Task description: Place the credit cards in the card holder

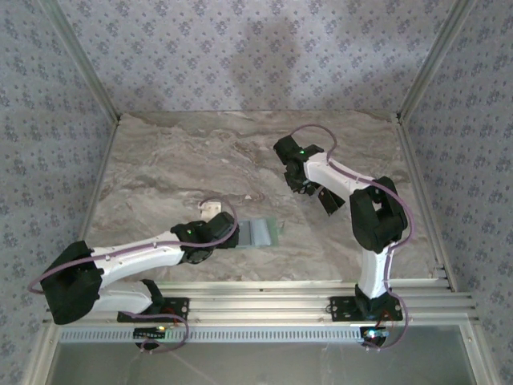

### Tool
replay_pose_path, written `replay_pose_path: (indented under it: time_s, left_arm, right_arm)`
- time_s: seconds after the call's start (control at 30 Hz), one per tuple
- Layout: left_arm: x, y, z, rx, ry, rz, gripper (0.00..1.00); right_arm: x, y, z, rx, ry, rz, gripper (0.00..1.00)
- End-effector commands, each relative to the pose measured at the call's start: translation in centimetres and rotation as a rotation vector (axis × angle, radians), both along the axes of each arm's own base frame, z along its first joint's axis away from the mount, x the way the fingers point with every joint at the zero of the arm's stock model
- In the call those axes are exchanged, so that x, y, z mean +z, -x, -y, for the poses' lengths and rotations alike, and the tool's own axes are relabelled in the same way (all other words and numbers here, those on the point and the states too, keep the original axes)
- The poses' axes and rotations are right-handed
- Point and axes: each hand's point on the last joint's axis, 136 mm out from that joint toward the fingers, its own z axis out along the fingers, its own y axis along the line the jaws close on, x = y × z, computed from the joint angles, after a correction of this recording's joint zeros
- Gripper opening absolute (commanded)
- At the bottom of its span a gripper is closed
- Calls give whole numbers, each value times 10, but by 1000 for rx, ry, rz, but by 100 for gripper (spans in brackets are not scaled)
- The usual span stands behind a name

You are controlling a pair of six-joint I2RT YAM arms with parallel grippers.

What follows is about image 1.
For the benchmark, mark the black credit card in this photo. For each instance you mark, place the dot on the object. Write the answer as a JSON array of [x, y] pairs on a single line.
[[326, 204], [338, 200]]

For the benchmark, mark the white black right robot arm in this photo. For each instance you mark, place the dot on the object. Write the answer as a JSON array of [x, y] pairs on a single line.
[[324, 172]]

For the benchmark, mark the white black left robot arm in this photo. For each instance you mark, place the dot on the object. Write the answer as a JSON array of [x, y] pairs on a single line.
[[136, 258]]

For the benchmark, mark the small circuit board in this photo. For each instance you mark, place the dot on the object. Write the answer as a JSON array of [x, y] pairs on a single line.
[[148, 333], [374, 335]]

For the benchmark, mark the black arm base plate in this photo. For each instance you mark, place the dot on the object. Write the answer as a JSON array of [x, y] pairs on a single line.
[[180, 306], [340, 306]]

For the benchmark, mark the aluminium mounting rail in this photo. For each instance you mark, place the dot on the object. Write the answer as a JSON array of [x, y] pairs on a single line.
[[260, 305]]

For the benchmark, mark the aluminium table side rail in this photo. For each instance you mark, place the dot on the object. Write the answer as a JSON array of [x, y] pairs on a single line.
[[101, 172], [424, 200]]

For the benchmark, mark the aluminium frame corner post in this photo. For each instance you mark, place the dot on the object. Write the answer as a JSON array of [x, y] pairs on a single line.
[[85, 60], [432, 60]]

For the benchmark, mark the aluminium frame leg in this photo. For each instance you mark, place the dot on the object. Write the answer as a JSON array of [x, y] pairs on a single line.
[[40, 357], [479, 357]]

